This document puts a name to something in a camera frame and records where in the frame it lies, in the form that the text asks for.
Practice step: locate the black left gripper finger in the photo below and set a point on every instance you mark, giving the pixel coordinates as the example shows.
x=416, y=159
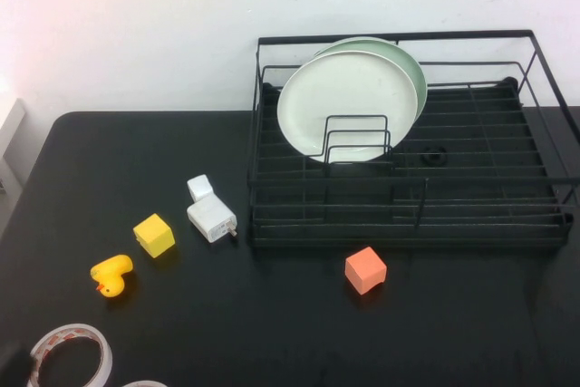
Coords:
x=14, y=369

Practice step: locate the large white power adapter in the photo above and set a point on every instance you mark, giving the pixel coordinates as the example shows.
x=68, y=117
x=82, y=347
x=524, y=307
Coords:
x=210, y=218

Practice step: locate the white round plate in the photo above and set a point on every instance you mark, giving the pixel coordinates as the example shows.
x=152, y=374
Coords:
x=344, y=92

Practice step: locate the small white cube adapter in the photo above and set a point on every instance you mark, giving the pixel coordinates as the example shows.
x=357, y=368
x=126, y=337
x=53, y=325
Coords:
x=199, y=186

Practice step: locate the orange foam cube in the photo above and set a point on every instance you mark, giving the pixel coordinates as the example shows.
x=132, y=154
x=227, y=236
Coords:
x=364, y=271

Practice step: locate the yellow rubber duck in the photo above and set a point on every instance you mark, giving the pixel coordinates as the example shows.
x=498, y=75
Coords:
x=112, y=273

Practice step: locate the yellow foam cube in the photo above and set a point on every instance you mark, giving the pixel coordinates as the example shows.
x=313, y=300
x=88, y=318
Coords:
x=155, y=235

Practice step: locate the white tape roll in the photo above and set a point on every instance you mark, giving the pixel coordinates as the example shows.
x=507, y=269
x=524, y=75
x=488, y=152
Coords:
x=145, y=384

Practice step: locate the mint green round plate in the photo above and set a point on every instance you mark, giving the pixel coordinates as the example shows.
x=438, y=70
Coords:
x=412, y=72

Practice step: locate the tape roll with red print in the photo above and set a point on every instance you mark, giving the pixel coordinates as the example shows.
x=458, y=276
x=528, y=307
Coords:
x=68, y=330

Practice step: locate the black plastic drip tray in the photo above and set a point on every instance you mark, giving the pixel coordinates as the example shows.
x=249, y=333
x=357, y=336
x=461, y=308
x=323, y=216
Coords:
x=362, y=187

